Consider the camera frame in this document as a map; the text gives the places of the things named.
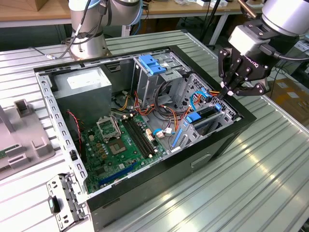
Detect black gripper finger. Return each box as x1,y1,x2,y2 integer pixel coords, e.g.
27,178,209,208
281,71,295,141
218,47,243,99
226,83,267,100

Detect red yellow power wire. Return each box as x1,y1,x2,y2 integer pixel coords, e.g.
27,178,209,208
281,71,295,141
208,89,224,98

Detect blue data wire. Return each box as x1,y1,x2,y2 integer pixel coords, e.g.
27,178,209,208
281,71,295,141
189,88,213,112

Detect hard disk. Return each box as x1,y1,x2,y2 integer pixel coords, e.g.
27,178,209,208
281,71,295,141
170,104,222,150

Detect metal disk bay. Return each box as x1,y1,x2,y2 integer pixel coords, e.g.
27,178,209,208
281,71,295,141
169,103,236,155

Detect brown cardboard box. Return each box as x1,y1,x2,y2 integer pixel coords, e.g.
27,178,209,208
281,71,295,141
267,77,309,126

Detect blue plastic bay latch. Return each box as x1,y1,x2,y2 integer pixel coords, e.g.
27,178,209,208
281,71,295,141
139,55,167,76

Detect metal optical drive cage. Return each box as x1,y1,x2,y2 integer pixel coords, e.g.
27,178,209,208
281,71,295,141
132,52,191,108

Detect black RAM slot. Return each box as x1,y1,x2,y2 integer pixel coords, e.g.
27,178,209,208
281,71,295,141
129,116,156,155
121,117,150,159

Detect black open PC case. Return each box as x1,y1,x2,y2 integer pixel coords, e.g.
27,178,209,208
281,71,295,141
33,44,257,232

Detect CPU socket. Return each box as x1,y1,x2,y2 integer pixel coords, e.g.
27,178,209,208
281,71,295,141
107,138,128,156

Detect grey power supply unit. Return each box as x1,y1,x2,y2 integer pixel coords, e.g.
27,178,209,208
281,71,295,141
52,67,113,124

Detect green motherboard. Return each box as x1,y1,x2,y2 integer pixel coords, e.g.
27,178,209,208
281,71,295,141
79,113,167,194

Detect blue expansion slot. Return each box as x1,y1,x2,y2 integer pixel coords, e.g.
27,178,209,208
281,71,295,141
98,161,138,187

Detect brown box on desk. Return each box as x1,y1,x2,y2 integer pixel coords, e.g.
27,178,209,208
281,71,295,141
33,0,53,12

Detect grey parts rack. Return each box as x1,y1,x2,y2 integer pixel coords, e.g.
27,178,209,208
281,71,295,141
0,98,61,181

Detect green RAM stick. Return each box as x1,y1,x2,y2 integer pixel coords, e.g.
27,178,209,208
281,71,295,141
0,144,20,159

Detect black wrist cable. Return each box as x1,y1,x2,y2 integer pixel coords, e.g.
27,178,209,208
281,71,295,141
260,44,309,61

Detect black cable brown sleeve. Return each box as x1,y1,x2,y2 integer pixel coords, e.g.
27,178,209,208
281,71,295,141
238,0,258,19

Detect wooden desk white frame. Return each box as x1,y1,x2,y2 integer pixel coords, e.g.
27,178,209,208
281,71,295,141
0,0,264,29

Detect orange black wire bundle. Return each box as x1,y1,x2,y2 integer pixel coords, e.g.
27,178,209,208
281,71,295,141
131,82,194,136

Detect short blue wire white plug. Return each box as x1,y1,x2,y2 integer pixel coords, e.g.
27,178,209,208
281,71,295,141
153,128,176,140

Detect yellow black power wires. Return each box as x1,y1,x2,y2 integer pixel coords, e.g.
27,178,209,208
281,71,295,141
112,90,133,113

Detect metal socket cover frame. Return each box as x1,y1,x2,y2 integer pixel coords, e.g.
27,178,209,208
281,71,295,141
96,115,121,143

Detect red black twisted wire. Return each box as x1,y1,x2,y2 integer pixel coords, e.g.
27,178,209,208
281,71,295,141
66,110,84,152

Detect black cable with metal plug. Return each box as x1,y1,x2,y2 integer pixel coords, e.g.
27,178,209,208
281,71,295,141
28,0,112,60

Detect metal slot retention bracket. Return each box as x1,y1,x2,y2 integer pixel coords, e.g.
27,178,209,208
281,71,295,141
45,173,89,230

